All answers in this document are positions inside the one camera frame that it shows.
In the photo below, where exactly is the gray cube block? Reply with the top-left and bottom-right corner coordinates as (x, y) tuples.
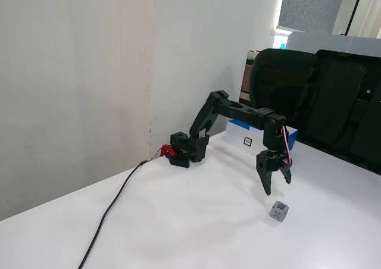
(270, 201), (289, 224)

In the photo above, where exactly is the black mesh office chair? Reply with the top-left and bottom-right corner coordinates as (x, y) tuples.
(249, 48), (316, 127)

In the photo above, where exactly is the beige curtain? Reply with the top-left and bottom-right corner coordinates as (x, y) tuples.
(346, 0), (381, 39)

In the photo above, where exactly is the white desk partition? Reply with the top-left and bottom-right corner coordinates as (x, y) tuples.
(287, 30), (381, 58)

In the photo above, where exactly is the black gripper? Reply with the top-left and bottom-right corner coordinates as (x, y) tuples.
(255, 149), (295, 196)

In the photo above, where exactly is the black glossy chair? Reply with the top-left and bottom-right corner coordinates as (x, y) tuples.
(297, 49), (381, 175)

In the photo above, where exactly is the red table clamp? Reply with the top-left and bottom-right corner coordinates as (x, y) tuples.
(160, 143), (179, 158)

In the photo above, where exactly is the white and red servo wire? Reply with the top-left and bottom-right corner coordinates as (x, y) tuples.
(279, 125), (295, 166)

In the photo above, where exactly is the black power cable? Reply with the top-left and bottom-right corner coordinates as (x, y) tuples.
(77, 149), (163, 269)

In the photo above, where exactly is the blue and white cardboard box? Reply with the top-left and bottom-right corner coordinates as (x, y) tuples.
(224, 118), (299, 156)

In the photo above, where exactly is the grey roller blind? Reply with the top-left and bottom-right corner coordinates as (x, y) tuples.
(278, 0), (349, 35)

